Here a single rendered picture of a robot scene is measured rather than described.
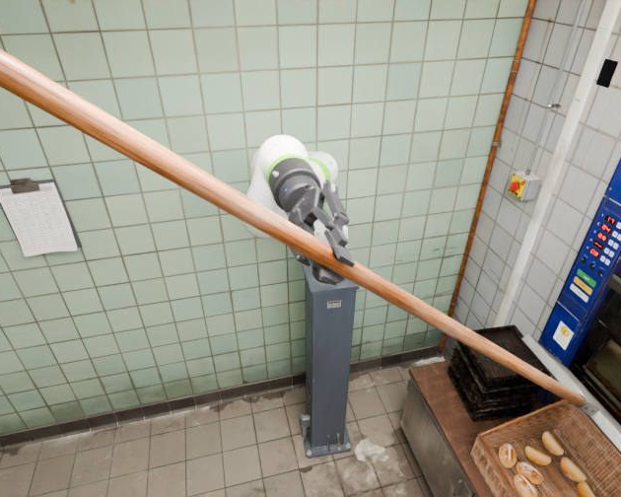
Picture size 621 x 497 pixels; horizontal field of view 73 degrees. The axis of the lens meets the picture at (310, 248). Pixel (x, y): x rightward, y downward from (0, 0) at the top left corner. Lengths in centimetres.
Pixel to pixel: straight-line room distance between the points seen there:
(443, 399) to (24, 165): 205
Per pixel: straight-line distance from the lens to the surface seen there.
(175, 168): 50
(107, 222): 203
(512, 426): 203
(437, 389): 224
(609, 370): 205
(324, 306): 179
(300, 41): 179
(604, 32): 190
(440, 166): 222
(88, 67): 179
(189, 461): 271
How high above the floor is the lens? 232
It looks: 35 degrees down
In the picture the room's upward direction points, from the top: straight up
